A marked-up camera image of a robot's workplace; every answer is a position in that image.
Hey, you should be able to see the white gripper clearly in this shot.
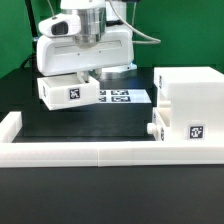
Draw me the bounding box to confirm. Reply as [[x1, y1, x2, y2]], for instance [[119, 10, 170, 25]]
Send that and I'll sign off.
[[36, 13, 134, 76]]

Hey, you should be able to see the white drawer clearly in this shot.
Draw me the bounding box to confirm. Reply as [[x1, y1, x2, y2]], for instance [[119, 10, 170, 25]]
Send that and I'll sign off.
[[37, 74, 100, 110], [147, 108, 166, 141]]

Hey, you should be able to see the white front drawer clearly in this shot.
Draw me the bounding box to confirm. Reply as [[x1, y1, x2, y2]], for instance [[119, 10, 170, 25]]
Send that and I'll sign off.
[[147, 108, 166, 141]]

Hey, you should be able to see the white drawer cabinet box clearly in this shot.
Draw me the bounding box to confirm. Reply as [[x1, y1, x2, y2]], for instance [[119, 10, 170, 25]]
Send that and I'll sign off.
[[153, 67, 224, 142]]

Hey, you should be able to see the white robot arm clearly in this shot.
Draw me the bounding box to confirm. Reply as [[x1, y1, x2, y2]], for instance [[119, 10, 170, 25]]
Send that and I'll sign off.
[[36, 0, 134, 76]]

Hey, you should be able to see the black vertical pole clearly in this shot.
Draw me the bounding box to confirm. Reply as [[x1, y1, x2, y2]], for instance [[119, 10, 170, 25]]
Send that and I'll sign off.
[[24, 0, 39, 44]]

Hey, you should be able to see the white fiducial marker sheet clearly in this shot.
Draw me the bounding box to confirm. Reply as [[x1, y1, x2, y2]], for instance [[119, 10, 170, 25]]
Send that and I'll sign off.
[[99, 89, 151, 104]]

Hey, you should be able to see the black cable with connector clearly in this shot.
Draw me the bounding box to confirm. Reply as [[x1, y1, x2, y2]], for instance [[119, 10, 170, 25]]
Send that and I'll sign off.
[[20, 53, 38, 69]]

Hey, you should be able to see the thin white cable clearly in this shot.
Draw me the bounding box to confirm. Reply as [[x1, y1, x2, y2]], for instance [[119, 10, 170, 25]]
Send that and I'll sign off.
[[106, 0, 162, 46]]

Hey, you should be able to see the white U-shaped boundary frame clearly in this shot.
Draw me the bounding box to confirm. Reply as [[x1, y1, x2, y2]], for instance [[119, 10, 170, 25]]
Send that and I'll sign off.
[[0, 112, 224, 168]]

